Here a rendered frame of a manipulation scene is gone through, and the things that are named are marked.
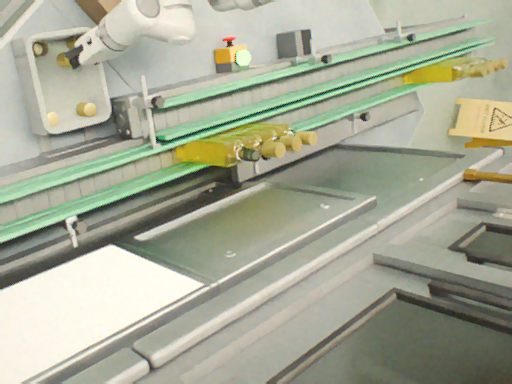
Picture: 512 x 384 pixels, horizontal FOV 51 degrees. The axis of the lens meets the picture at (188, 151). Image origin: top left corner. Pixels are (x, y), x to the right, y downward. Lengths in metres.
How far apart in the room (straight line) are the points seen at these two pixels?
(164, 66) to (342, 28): 0.82
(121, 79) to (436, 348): 0.97
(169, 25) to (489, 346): 0.70
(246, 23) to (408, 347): 1.15
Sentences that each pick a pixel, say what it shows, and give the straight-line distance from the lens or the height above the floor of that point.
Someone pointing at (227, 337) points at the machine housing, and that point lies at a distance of 0.83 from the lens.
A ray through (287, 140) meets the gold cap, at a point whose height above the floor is 1.14.
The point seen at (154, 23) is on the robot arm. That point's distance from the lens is 0.99.
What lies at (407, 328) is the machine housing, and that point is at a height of 1.58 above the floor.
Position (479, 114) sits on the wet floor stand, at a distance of 4.50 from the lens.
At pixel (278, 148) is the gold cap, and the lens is 1.21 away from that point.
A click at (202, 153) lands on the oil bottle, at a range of 1.28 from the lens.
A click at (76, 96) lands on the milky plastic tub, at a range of 1.34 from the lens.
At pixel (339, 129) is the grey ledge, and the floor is 0.88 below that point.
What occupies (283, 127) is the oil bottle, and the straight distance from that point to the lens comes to 1.34.
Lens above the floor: 1.97
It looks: 52 degrees down
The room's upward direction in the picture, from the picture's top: 97 degrees clockwise
